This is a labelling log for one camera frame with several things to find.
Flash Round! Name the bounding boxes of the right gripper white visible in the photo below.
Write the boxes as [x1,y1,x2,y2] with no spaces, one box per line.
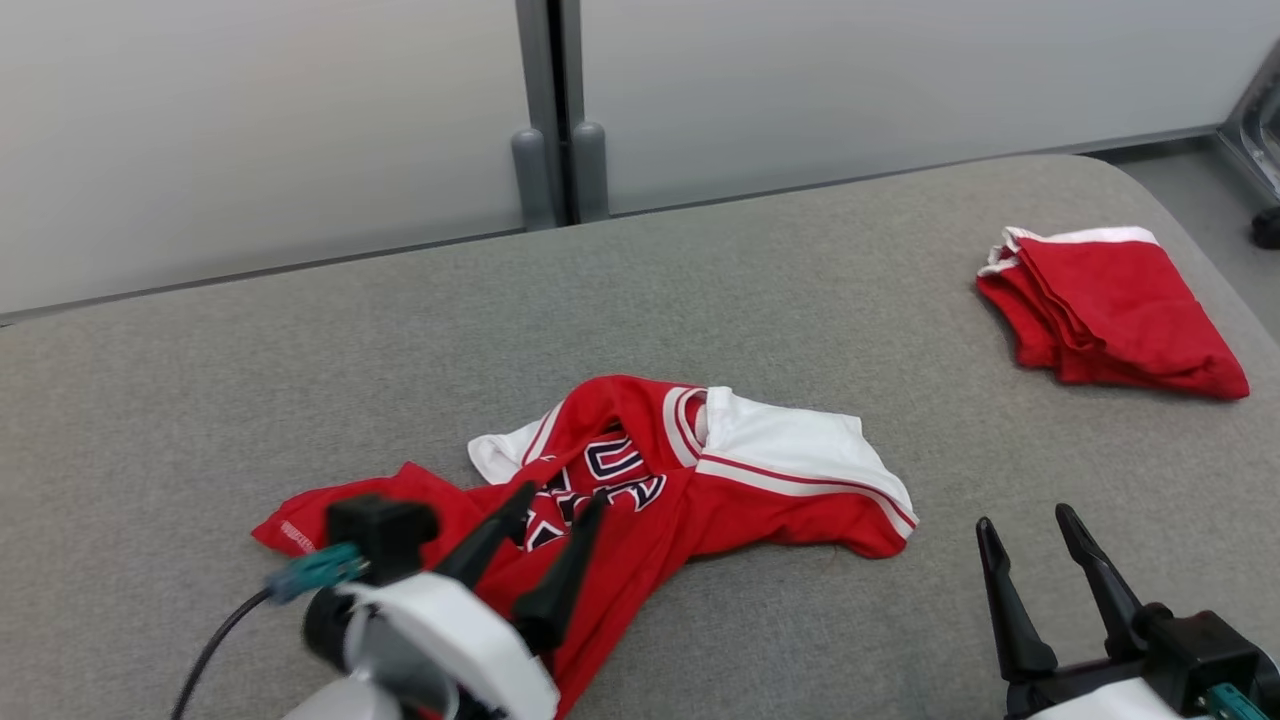
[975,503,1213,720]

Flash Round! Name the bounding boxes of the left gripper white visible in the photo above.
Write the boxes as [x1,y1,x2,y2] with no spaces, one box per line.
[340,480,608,720]

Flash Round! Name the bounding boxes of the red and white basketball jersey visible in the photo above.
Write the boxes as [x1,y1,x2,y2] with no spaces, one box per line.
[250,375,920,720]

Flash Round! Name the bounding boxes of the red Bulls basketball shorts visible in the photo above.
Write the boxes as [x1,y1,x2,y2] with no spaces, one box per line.
[976,226,1252,402]

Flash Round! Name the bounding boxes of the grey metal stand base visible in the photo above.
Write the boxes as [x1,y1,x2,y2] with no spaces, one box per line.
[1214,38,1280,203]

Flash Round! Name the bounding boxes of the grey cylindrical post foot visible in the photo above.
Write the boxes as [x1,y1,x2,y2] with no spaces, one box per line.
[510,127,557,232]
[570,121,611,224]

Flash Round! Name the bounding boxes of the grey metal partition post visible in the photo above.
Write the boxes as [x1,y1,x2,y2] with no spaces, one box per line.
[514,0,587,227]

